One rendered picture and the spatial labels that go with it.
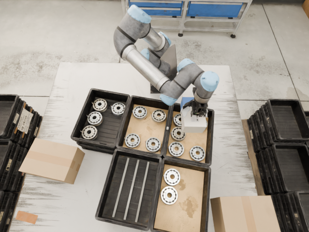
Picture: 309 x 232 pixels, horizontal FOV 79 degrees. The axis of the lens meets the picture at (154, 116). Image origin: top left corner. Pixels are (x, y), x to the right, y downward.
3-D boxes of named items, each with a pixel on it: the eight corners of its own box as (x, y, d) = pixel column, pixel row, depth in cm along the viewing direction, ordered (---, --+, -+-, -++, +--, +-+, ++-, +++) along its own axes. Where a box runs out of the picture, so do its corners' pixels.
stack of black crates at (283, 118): (245, 119, 217) (267, 98, 176) (271, 119, 217) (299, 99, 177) (253, 153, 199) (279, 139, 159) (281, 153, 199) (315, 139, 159)
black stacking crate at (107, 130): (94, 96, 148) (91, 88, 138) (132, 103, 146) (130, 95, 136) (76, 144, 131) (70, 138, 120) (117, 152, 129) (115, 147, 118)
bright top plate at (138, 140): (127, 131, 131) (127, 131, 130) (141, 135, 130) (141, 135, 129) (123, 145, 126) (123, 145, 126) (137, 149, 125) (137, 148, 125)
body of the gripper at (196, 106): (190, 117, 99) (194, 106, 88) (188, 103, 103) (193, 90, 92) (204, 118, 99) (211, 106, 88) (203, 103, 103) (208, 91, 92)
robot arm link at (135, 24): (150, 50, 144) (111, 24, 93) (163, 33, 140) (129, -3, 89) (162, 60, 142) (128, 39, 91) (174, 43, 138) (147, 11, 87)
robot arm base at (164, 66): (157, 66, 158) (148, 59, 151) (171, 59, 147) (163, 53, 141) (154, 81, 153) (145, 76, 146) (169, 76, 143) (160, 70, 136)
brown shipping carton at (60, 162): (85, 153, 139) (77, 147, 125) (73, 184, 129) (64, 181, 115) (47, 145, 141) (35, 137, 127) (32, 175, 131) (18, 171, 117)
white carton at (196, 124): (180, 102, 119) (182, 95, 111) (199, 103, 119) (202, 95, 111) (181, 132, 110) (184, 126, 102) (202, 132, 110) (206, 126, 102)
